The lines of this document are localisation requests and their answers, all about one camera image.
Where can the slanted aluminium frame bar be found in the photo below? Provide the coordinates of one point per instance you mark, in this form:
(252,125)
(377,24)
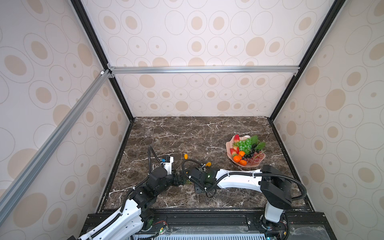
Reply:
(29,173)

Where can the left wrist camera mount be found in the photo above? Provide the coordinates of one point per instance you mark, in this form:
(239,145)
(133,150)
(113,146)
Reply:
(167,164)

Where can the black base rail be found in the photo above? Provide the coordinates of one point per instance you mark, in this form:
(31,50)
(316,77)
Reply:
(164,224)

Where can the green fake grape bunch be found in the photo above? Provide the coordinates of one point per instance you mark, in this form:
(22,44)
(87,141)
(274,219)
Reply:
(249,141)

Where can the black fake grape bunch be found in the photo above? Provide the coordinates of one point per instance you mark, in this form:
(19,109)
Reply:
(249,152)

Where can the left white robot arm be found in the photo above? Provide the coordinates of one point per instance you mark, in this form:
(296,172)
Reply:
(134,214)

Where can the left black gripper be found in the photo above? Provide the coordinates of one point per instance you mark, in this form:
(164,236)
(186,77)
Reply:
(177,182)

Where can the red fake grape bunch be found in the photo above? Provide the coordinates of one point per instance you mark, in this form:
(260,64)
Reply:
(256,158)

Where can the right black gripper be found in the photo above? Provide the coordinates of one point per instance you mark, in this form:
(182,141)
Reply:
(196,190)

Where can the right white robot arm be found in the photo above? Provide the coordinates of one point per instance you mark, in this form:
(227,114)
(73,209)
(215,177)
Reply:
(279,190)

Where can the horizontal aluminium frame bar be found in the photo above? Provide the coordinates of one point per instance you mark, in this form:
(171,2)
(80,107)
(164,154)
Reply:
(200,70)

